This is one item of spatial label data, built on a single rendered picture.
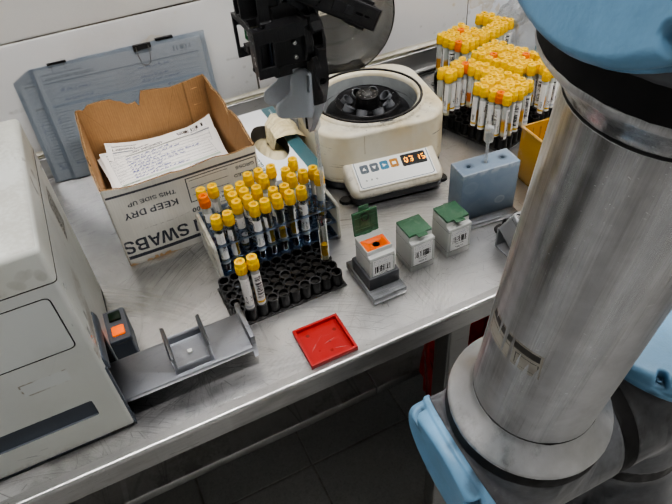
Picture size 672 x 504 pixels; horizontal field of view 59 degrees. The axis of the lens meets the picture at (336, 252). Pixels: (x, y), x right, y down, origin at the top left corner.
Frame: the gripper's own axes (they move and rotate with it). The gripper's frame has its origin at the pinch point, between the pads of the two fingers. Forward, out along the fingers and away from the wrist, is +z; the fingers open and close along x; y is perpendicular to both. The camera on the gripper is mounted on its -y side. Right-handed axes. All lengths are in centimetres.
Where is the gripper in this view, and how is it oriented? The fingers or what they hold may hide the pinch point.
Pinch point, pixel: (314, 118)
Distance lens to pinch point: 76.1
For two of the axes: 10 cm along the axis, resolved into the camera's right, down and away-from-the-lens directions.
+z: 0.7, 7.3, 6.8
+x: 4.5, 5.8, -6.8
